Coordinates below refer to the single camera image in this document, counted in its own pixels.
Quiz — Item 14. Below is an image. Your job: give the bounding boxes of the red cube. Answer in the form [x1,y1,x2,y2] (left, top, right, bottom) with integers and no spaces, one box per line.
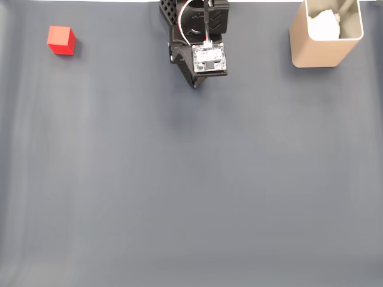
[47,25,77,56]

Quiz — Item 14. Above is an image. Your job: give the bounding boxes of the beige rounded box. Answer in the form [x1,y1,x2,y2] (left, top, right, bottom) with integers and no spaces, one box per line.
[288,0,365,68]

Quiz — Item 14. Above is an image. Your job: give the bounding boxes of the grey table mat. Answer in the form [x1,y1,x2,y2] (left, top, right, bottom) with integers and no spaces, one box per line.
[0,1,383,287]

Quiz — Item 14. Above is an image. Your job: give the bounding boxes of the white crumpled tissue paper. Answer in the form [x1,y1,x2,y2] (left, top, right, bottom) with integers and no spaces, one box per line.
[307,9,342,40]

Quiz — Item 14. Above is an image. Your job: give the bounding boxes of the white red servo cable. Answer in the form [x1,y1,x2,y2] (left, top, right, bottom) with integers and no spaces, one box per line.
[177,0,197,46]

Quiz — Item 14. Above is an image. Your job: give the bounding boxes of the camera circuit board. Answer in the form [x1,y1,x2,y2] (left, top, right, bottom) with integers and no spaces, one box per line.
[191,41,226,74]

